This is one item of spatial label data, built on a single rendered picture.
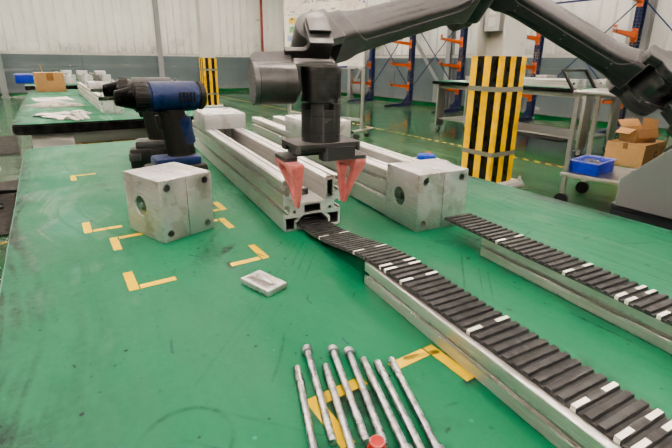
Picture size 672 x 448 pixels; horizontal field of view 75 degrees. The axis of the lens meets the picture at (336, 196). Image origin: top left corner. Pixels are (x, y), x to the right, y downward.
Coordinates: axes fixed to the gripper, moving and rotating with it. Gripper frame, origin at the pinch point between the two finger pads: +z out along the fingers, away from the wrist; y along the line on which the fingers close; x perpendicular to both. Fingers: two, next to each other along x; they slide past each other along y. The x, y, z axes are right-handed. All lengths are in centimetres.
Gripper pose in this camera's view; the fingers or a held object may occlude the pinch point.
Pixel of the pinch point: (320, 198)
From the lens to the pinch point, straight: 67.3
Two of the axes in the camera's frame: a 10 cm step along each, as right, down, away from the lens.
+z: -0.1, 9.6, 2.9
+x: 4.5, 2.7, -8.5
